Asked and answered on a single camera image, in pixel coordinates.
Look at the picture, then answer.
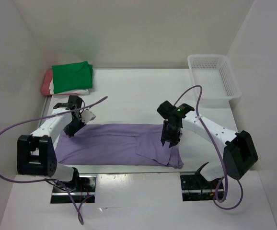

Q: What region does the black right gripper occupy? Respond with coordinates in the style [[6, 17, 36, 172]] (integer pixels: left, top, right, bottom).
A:
[[161, 120, 181, 148]]

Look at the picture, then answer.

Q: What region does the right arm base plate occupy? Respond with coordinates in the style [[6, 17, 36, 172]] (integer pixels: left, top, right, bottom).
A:
[[180, 173, 219, 202]]

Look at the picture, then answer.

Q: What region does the green t shirt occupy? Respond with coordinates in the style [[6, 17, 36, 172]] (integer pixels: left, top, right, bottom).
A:
[[52, 61, 93, 94]]

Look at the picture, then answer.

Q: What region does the white plastic basket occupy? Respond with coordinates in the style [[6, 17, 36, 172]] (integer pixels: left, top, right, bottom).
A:
[[187, 54, 242, 105]]

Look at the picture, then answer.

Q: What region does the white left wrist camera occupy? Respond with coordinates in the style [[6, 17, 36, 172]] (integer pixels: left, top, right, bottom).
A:
[[81, 110, 96, 124]]

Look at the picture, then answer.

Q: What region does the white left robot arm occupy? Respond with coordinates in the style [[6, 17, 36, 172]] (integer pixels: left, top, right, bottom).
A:
[[17, 95, 86, 192]]

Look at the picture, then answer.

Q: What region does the red t shirt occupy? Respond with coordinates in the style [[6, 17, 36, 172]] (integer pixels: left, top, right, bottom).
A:
[[40, 69, 81, 97]]

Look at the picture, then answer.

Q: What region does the purple t shirt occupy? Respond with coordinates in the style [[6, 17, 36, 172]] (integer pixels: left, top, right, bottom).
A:
[[55, 124, 184, 169]]

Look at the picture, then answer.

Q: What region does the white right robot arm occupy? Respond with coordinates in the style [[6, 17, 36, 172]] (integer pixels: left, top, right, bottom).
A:
[[157, 101, 258, 188]]

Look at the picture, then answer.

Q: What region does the cream white t shirt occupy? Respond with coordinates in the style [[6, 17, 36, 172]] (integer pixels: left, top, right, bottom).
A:
[[49, 80, 89, 95]]

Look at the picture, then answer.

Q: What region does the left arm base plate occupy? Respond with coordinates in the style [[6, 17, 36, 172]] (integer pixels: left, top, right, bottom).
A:
[[48, 174, 97, 204]]

